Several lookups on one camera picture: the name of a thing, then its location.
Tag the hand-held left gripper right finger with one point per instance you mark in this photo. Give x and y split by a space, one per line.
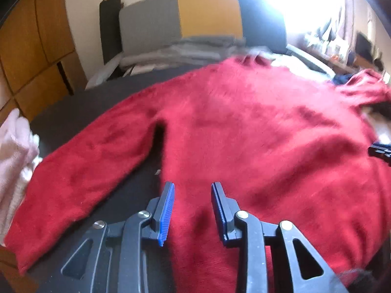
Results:
221 216

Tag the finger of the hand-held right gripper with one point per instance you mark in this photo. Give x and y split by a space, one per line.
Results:
381 151

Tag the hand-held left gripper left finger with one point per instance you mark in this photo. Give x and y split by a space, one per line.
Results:
165 216

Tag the red knit sweater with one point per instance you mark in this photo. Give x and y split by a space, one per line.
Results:
244 122

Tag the grey brown cloth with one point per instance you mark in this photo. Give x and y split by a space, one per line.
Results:
381 128

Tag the navy cloth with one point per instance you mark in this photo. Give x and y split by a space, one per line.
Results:
342 79

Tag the wooden desk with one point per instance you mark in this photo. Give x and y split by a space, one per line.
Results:
339 62

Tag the black monitor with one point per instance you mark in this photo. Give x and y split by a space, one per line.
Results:
363 45

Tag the dark fuzzy cloth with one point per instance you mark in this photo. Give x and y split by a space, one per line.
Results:
357 280

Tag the pink patterned curtain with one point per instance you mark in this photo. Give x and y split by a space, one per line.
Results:
346 9

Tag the white knit folded sweater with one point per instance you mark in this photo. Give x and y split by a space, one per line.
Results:
15 201

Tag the printed seat cushion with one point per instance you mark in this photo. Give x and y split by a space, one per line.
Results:
137 68

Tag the grey garment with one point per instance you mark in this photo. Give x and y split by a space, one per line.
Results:
183 52

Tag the pink folded sweater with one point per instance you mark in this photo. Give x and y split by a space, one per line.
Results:
12 137

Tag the black upright cushion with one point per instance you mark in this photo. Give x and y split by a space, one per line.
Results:
110 30

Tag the grey yellow blue sofa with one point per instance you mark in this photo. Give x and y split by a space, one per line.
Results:
207 15

